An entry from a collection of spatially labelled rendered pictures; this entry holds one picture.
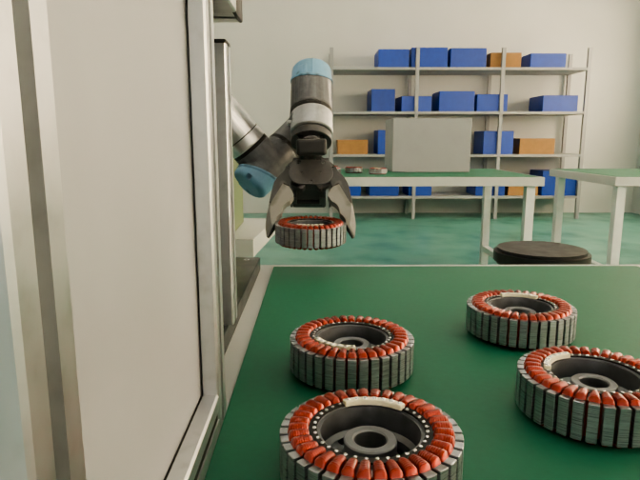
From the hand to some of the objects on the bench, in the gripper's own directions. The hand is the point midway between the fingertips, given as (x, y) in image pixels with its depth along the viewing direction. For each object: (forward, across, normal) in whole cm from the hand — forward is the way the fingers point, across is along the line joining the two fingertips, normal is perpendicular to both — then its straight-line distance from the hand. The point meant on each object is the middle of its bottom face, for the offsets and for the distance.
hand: (310, 234), depth 87 cm
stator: (+27, -4, +27) cm, 38 cm away
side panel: (+39, +8, +44) cm, 60 cm away
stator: (+32, -22, +34) cm, 51 cm away
